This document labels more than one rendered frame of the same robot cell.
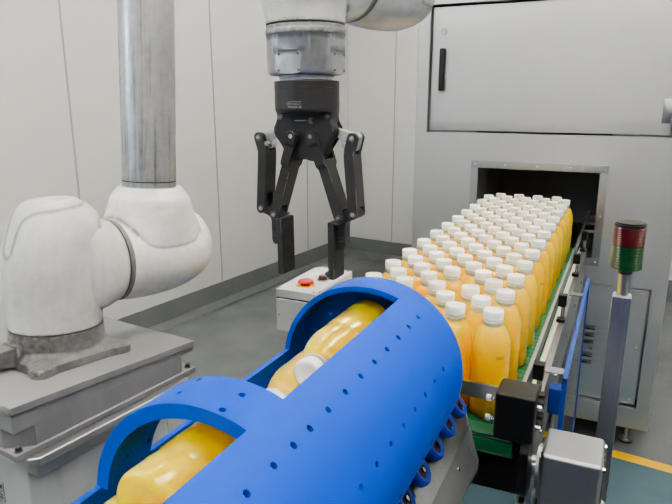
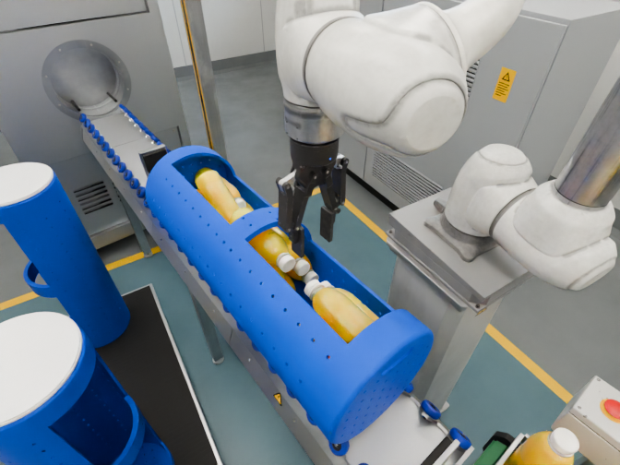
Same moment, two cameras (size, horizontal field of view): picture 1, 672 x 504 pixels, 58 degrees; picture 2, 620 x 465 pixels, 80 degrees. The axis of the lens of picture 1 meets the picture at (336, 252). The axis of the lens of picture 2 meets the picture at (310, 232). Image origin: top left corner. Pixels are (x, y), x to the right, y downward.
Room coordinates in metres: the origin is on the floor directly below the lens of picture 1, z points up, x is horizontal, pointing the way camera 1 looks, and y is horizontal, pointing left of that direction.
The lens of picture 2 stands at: (0.95, -0.43, 1.80)
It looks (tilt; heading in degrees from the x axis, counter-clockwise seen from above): 42 degrees down; 116
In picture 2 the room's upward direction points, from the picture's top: straight up
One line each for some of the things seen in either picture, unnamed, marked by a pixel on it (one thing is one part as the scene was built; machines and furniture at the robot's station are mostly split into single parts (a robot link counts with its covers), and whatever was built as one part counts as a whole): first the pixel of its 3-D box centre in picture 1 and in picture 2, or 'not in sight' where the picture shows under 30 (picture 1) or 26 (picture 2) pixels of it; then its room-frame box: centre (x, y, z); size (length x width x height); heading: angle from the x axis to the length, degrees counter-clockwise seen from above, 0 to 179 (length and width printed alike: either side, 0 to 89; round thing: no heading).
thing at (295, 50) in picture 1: (306, 54); (315, 115); (0.73, 0.03, 1.56); 0.09 x 0.09 x 0.06
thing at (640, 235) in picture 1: (629, 235); not in sight; (1.25, -0.62, 1.23); 0.06 x 0.06 x 0.04
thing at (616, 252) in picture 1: (626, 256); not in sight; (1.25, -0.62, 1.18); 0.06 x 0.06 x 0.05
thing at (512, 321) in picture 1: (502, 342); not in sight; (1.23, -0.36, 1.00); 0.07 x 0.07 x 0.20
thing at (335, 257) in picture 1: (336, 249); (297, 239); (0.71, 0.00, 1.33); 0.03 x 0.01 x 0.07; 155
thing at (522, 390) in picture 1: (514, 413); not in sight; (1.01, -0.33, 0.95); 0.10 x 0.07 x 0.10; 65
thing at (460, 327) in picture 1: (452, 358); not in sight; (1.14, -0.24, 1.00); 0.07 x 0.07 x 0.20
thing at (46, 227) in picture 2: not in sight; (64, 267); (-0.51, 0.09, 0.59); 0.28 x 0.28 x 0.88
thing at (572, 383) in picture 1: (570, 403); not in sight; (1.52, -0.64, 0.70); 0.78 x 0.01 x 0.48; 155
